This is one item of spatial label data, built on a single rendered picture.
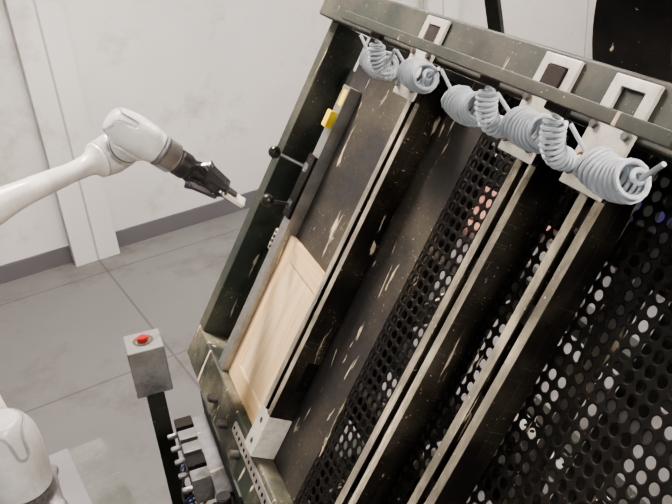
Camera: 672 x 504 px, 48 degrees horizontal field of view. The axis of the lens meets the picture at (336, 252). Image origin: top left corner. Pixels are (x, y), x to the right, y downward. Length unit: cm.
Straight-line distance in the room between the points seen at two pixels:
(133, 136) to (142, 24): 315
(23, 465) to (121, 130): 88
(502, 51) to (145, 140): 97
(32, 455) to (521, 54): 149
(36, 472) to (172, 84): 359
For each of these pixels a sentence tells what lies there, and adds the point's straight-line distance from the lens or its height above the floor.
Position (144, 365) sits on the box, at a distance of 255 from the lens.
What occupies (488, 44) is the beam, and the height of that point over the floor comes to 193.
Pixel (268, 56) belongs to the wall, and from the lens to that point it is 556.
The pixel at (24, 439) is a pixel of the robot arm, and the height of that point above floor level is 107.
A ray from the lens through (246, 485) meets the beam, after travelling 209.
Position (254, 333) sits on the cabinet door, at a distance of 229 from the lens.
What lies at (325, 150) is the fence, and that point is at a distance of 218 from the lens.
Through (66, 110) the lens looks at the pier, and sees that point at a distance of 501.
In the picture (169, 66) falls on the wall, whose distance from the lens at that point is 527.
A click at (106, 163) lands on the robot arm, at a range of 216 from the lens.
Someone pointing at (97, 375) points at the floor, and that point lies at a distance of 416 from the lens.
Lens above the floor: 228
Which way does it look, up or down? 27 degrees down
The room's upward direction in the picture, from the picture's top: 5 degrees counter-clockwise
